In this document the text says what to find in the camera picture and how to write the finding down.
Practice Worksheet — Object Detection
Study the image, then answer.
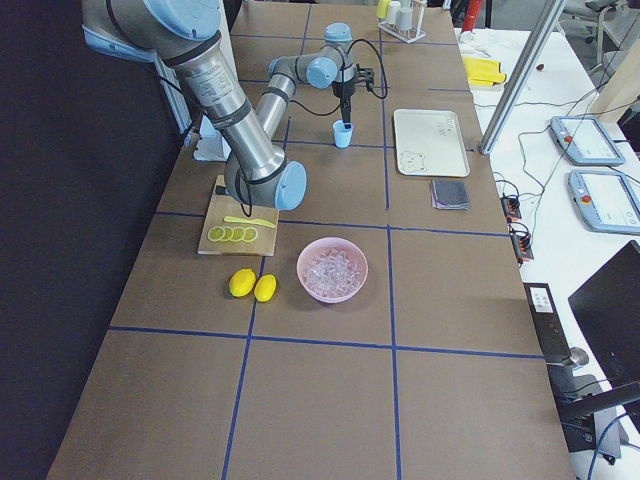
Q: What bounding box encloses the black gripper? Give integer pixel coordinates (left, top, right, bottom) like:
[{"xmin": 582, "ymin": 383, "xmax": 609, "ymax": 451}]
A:
[{"xmin": 331, "ymin": 79, "xmax": 356, "ymax": 123}]

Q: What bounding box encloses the clear ice cubes pile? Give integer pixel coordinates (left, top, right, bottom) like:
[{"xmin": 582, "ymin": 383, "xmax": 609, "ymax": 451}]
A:
[{"xmin": 302, "ymin": 248, "xmax": 362, "ymax": 298}]

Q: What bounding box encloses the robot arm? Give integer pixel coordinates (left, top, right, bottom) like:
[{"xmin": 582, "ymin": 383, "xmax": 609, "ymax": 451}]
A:
[
  {"xmin": 256, "ymin": 22, "xmax": 359, "ymax": 148},
  {"xmin": 82, "ymin": 0, "xmax": 307, "ymax": 210}
]

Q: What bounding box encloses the light blue cup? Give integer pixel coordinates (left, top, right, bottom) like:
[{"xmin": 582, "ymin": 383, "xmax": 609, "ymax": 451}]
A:
[{"xmin": 332, "ymin": 120, "xmax": 354, "ymax": 149}]

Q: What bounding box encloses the yellow cup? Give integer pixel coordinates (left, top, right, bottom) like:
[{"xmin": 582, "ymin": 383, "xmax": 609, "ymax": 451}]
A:
[{"xmin": 376, "ymin": 0, "xmax": 391, "ymax": 20}]

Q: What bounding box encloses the cream bear tray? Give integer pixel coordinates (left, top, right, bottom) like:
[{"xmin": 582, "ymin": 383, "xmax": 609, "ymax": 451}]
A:
[{"xmin": 393, "ymin": 109, "xmax": 470, "ymax": 178}]

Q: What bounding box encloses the grey folded cloth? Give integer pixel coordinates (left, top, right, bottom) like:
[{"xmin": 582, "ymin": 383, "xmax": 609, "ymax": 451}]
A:
[{"xmin": 431, "ymin": 179, "xmax": 470, "ymax": 210}]

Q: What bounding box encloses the yellow cloth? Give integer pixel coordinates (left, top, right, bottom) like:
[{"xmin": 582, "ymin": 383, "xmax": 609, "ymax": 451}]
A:
[{"xmin": 462, "ymin": 56, "xmax": 507, "ymax": 87}]

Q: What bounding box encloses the wooden cutting board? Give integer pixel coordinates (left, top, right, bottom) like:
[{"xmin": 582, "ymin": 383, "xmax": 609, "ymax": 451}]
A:
[{"xmin": 197, "ymin": 175, "xmax": 279, "ymax": 256}]

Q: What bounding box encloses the lemon slice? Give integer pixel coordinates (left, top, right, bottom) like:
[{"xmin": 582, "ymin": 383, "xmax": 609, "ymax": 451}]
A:
[
  {"xmin": 207, "ymin": 226, "xmax": 226, "ymax": 242},
  {"xmin": 242, "ymin": 227, "xmax": 259, "ymax": 243},
  {"xmin": 231, "ymin": 227, "xmax": 244, "ymax": 242}
]

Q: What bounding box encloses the pink bowl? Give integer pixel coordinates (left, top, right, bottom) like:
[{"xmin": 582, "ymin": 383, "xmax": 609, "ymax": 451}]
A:
[{"xmin": 296, "ymin": 237, "xmax": 368, "ymax": 304}]

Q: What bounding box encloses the yellow plastic knife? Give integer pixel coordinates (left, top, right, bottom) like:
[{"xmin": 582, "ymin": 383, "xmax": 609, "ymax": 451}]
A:
[{"xmin": 223, "ymin": 215, "xmax": 276, "ymax": 229}]

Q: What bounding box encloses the red object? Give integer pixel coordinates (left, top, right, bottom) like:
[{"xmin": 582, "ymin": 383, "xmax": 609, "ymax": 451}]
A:
[{"xmin": 461, "ymin": 0, "xmax": 484, "ymax": 33}]

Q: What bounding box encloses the orange usb hub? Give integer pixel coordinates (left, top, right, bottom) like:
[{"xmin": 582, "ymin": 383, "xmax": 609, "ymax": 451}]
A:
[
  {"xmin": 508, "ymin": 222, "xmax": 534, "ymax": 265},
  {"xmin": 500, "ymin": 196, "xmax": 522, "ymax": 222}
]

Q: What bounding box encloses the whole lemon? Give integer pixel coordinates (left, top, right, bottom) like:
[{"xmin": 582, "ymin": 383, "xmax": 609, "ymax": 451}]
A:
[
  {"xmin": 253, "ymin": 274, "xmax": 278, "ymax": 303},
  {"xmin": 228, "ymin": 268, "xmax": 257, "ymax": 298}
]

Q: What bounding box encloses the upper teach pendant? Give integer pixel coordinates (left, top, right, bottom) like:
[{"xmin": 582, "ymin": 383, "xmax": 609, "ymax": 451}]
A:
[{"xmin": 550, "ymin": 115, "xmax": 625, "ymax": 167}]

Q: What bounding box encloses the teach pendant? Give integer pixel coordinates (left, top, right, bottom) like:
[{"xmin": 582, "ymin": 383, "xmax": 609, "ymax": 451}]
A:
[
  {"xmin": 550, "ymin": 115, "xmax": 625, "ymax": 167},
  {"xmin": 568, "ymin": 170, "xmax": 639, "ymax": 235}
]

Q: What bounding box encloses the grey office chair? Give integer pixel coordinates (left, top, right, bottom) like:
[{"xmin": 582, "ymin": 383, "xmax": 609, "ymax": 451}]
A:
[{"xmin": 585, "ymin": 1, "xmax": 639, "ymax": 72}]

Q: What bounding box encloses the lower teach pendant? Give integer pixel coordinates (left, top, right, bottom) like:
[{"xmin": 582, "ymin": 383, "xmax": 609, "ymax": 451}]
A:
[{"xmin": 568, "ymin": 170, "xmax": 639, "ymax": 235}]

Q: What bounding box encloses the black power strip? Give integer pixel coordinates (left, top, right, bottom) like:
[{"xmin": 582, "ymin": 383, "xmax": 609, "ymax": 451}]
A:
[{"xmin": 523, "ymin": 282, "xmax": 571, "ymax": 364}]

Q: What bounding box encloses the black monitor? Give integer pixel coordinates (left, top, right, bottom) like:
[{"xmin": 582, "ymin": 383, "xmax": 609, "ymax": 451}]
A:
[{"xmin": 569, "ymin": 240, "xmax": 640, "ymax": 386}]

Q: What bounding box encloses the white wire cup rack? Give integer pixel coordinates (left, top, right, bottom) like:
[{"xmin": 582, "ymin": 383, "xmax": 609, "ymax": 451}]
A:
[{"xmin": 378, "ymin": 11, "xmax": 426, "ymax": 44}]

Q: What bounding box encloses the aluminium frame post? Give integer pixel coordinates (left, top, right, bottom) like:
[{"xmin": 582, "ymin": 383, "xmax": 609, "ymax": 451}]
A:
[{"xmin": 478, "ymin": 0, "xmax": 566, "ymax": 155}]

